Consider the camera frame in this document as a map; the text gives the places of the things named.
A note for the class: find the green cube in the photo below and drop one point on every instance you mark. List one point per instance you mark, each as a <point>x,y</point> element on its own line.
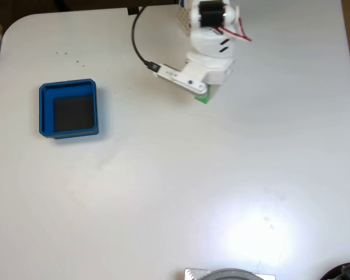
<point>203,99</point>

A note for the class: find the blue square box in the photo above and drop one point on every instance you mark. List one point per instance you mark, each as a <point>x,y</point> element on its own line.
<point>46,111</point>

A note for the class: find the black tape piece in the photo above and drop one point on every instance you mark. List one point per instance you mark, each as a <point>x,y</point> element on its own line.
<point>132,11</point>

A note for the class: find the grey round object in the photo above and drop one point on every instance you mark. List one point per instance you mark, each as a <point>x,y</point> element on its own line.
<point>233,274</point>

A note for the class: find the silver metal plate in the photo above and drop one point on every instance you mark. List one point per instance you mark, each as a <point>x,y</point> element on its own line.
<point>192,274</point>

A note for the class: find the black object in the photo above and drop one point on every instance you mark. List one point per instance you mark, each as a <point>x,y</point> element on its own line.
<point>348,271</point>

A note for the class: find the silver camera box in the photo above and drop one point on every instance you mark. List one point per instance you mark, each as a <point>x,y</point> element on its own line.
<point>166,72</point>

